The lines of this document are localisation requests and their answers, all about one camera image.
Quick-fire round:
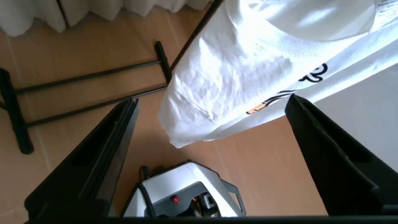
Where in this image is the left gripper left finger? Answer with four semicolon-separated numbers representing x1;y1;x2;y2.
24;98;141;220

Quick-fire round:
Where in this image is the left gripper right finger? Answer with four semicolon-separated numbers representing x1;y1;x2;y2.
284;94;398;217

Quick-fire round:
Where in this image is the white printed t-shirt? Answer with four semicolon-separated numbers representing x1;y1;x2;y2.
157;0;398;149

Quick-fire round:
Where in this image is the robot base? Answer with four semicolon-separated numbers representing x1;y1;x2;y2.
123;160;247;218

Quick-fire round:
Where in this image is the black clothes rack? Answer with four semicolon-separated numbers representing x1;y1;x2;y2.
0;0;224;156

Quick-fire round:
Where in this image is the beige curtain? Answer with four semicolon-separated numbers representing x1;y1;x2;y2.
0;0;214;37

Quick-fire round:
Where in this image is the black cable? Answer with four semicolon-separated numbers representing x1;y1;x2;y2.
138;165;156;218

